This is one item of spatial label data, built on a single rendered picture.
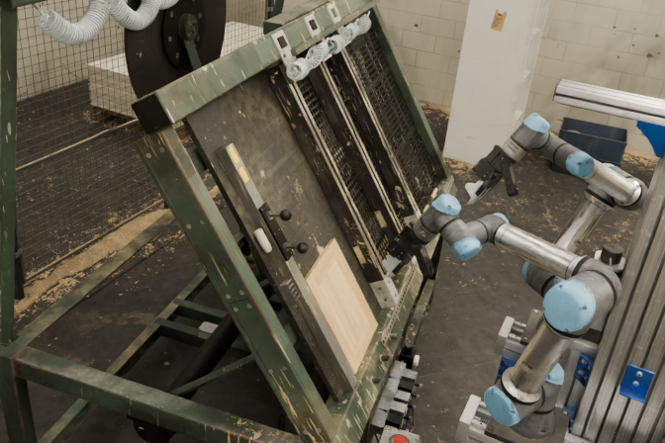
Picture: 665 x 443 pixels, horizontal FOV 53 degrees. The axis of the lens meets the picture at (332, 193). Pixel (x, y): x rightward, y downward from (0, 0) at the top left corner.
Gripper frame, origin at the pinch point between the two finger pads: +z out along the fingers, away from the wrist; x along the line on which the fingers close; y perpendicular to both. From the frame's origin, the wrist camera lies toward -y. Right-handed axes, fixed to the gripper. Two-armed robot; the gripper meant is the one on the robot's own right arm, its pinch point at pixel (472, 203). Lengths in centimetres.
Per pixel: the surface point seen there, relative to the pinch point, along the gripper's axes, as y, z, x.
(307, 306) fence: 11, 58, 26
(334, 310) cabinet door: 9, 62, 6
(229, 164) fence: 55, 35, 49
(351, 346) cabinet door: -4, 69, 0
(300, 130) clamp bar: 67, 26, -1
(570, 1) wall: 163, -113, -491
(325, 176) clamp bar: 51, 35, -9
